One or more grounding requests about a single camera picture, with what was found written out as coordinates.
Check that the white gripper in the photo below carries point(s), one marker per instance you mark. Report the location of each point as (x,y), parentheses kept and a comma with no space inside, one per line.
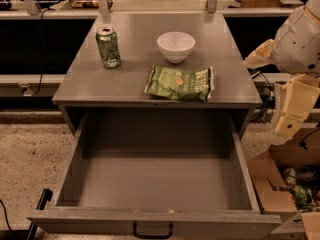
(297,47)

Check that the green jalapeno chip bag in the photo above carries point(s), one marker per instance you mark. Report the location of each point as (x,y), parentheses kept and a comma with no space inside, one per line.
(177,84)

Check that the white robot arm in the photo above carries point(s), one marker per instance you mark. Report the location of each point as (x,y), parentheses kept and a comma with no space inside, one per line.
(315,4)

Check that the open grey top drawer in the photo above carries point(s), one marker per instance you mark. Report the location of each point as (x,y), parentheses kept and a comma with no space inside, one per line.
(154,167)

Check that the white ceramic bowl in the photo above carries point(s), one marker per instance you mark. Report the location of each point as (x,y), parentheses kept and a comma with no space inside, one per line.
(175,47)

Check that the snack packages in box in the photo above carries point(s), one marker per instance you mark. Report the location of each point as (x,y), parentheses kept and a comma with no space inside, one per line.
(303,185)

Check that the brown cardboard box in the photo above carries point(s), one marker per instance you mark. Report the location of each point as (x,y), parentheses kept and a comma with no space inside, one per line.
(280,173)

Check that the grey metal cabinet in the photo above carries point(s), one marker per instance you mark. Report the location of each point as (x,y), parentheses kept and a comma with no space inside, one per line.
(89,84)

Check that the green soda can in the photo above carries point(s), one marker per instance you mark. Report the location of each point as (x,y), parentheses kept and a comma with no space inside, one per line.
(107,42)

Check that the black drawer handle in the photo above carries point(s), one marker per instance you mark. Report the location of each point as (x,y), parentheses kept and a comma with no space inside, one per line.
(153,233)

